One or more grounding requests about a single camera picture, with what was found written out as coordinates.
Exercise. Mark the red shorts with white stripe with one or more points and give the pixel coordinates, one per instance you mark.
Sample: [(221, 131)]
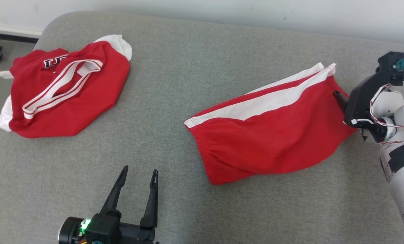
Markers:
[(273, 135)]

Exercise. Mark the grey fabric sofa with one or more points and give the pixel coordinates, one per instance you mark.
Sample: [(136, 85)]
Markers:
[(174, 101)]

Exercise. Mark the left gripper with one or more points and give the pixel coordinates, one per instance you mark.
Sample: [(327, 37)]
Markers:
[(137, 235)]

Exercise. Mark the black white baseboard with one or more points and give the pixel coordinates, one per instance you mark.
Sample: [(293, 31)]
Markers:
[(8, 36)]

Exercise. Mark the red white jersey shirt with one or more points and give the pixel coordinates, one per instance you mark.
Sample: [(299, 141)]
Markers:
[(86, 101)]

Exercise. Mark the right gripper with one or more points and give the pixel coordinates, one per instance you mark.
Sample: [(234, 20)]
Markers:
[(359, 101)]

